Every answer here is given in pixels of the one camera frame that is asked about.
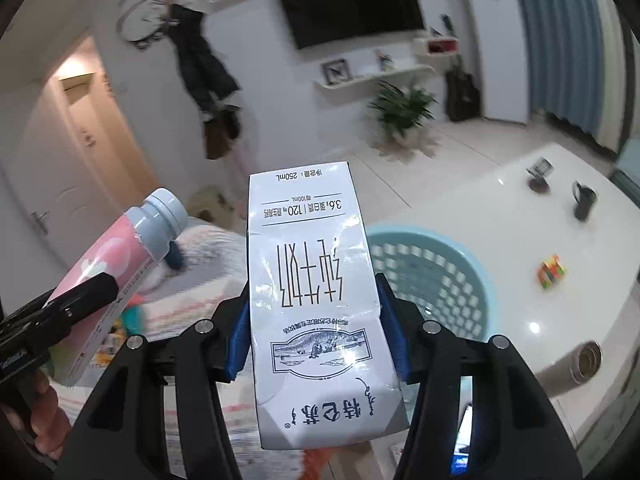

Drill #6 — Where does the pink coat rack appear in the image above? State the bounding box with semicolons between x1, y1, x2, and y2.
150;0;251;176

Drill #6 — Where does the beige curtain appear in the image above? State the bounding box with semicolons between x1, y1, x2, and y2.
595;0;636;161

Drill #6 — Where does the panda wall clock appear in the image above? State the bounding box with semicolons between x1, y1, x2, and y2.
117;0;173;50

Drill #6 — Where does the person's left hand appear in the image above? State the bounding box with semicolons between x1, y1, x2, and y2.
29;369;73;462

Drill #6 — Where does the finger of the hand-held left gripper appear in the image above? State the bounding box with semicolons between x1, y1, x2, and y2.
44;272;121;322

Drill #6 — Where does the black coat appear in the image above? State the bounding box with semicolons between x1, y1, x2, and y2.
167;2;241;111

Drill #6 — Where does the black cup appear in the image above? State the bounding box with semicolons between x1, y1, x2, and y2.
571;180;598;222

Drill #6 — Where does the white door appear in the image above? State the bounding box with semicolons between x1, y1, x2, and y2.
0;75;156;273

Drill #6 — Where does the black smartphone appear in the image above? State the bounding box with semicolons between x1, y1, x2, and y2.
450;402;473;476

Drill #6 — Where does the colourful puzzle cube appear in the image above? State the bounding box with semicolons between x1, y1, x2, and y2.
536;254;568;291

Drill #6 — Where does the black wall television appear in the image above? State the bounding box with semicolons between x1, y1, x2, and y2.
270;0;427;51

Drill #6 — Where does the brown handbag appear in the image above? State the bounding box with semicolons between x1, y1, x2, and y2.
204;114;241;161

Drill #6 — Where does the white cubby shelf red inside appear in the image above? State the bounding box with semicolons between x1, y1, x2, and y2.
413;35;458;58

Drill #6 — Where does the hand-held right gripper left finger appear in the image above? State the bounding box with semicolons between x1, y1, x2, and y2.
54;285;251;480

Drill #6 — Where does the dark teal object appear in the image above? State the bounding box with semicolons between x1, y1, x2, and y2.
164;240;185;272

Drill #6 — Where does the green potted plant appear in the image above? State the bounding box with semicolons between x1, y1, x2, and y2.
367;80;438;148

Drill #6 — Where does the black phone stand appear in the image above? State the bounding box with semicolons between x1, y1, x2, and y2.
525;156;556;193

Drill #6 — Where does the curved white wall shelf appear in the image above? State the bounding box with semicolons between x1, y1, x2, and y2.
314;64;436;92

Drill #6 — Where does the pink yogurt bottle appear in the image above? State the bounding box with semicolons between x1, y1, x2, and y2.
44;188;190;387

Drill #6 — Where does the grey blue ottoman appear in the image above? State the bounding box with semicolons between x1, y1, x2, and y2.
610;150;640;196

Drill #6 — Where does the light blue plastic basket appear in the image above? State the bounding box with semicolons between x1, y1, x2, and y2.
364;225;502;406

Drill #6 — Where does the steel vacuum flask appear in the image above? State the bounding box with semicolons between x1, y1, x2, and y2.
530;341;606;396

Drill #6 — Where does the framed butterfly picture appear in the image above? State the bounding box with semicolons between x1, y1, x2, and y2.
320;58;353;86

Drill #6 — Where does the black guitar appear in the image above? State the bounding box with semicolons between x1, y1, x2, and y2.
445;55;482;122

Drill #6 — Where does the white milk carton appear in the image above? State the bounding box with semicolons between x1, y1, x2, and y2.
246;161;411;451

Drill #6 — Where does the striped knitted blanket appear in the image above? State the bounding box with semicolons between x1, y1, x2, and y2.
65;225;311;480

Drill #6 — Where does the blue curtain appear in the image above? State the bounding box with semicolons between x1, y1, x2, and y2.
514;0;608;153

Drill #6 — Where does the orange sofa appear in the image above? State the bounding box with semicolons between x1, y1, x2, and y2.
300;452;346;480

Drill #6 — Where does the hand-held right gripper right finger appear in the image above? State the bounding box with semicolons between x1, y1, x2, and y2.
374;272;585;480

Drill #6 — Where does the white standing air conditioner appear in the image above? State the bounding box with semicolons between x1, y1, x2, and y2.
457;0;531;125

